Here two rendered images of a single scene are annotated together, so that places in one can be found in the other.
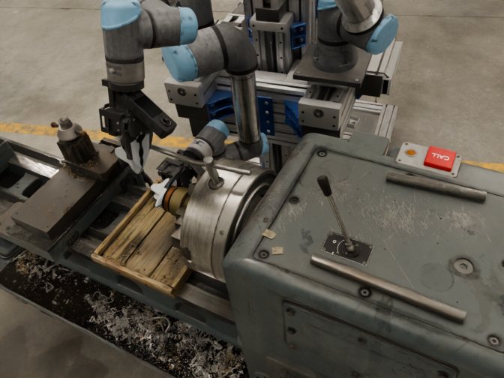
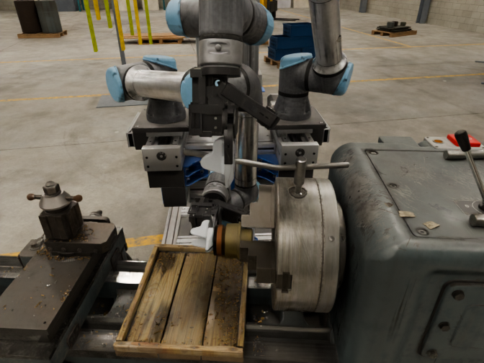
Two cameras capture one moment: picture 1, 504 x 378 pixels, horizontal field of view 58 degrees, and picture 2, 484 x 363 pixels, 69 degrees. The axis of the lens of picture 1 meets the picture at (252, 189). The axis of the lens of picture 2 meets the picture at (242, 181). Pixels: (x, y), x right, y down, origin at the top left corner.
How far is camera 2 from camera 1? 0.68 m
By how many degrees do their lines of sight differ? 28
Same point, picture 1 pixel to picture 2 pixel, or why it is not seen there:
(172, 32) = (263, 19)
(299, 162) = (362, 160)
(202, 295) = (273, 347)
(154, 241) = (186, 307)
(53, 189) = (33, 278)
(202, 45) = not seen: hidden behind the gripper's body
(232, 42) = (252, 75)
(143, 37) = (247, 13)
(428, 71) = not seen: hidden behind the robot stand
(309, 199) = (404, 182)
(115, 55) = (224, 27)
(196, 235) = (300, 252)
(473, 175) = not seen: outside the picture
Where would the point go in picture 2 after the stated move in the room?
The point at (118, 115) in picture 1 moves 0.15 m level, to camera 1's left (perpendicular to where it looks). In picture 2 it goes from (219, 106) to (130, 122)
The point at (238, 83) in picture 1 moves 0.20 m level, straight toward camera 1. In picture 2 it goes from (248, 121) to (287, 145)
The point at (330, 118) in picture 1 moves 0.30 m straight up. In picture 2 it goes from (310, 155) to (319, 71)
